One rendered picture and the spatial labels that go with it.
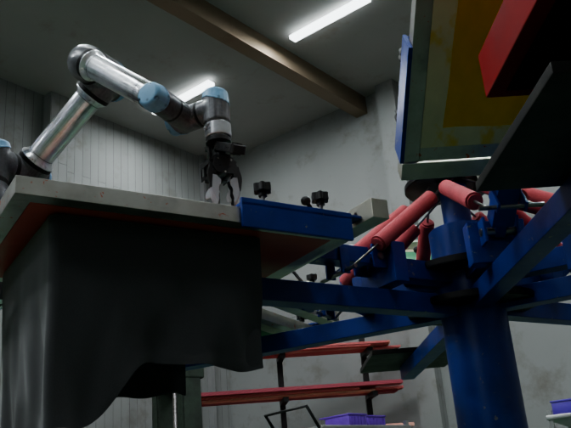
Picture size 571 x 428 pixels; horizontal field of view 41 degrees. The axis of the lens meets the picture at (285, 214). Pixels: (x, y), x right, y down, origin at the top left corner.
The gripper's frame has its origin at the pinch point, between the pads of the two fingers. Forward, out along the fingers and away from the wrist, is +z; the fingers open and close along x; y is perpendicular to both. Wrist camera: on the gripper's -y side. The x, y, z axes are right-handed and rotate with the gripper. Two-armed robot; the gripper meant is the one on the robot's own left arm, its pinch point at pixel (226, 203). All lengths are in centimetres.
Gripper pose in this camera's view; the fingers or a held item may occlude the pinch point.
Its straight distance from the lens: 205.3
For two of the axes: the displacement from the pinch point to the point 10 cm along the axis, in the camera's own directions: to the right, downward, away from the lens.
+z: 0.9, 9.3, -3.6
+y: -5.1, 3.5, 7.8
